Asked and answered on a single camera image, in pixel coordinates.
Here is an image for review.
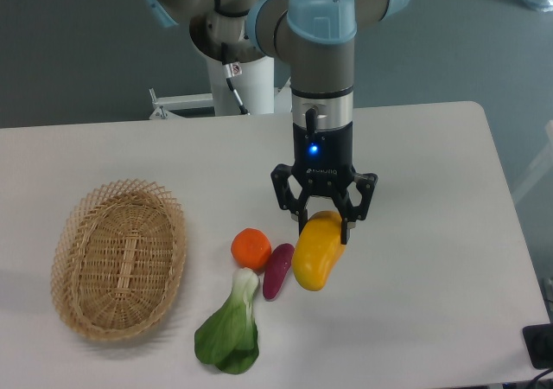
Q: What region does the yellow mango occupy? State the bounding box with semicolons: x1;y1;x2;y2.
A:
291;211;346;291

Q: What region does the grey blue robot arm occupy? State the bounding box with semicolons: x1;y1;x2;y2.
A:
146;0;410;243

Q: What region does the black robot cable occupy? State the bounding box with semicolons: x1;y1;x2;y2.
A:
219;41;251;117

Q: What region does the green bok choy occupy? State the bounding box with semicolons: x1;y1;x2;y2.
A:
194;268;259;375

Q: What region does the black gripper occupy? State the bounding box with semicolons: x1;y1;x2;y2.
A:
270;123;378;245

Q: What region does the black device at table edge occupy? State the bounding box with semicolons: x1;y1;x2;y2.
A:
522;323;552;369

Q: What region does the woven wicker basket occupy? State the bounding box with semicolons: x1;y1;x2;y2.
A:
51;179;187;341

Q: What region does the orange tangerine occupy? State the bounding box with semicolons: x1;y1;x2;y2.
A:
231;227;272;271

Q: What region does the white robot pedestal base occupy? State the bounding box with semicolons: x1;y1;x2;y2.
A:
149;38;295;121

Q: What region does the purple sweet potato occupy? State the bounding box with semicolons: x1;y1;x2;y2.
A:
262;243;295;301

